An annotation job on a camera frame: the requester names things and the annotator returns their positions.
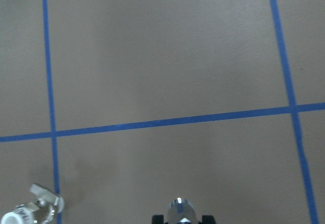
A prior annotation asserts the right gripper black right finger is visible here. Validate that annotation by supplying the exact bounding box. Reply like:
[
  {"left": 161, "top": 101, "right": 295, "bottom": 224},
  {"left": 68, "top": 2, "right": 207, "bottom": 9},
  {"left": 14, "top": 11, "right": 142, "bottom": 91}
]
[{"left": 202, "top": 215, "right": 216, "bottom": 224}]

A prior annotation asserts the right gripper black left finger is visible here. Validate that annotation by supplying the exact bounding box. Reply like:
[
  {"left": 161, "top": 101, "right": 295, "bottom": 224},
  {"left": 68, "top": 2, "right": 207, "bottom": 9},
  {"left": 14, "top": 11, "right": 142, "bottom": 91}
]
[{"left": 151, "top": 215, "right": 165, "bottom": 224}]

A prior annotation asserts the white PPR valve with handle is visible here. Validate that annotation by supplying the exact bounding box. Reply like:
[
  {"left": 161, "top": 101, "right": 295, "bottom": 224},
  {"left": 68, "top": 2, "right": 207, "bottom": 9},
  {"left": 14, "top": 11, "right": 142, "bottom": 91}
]
[{"left": 1, "top": 183, "right": 65, "bottom": 224}]

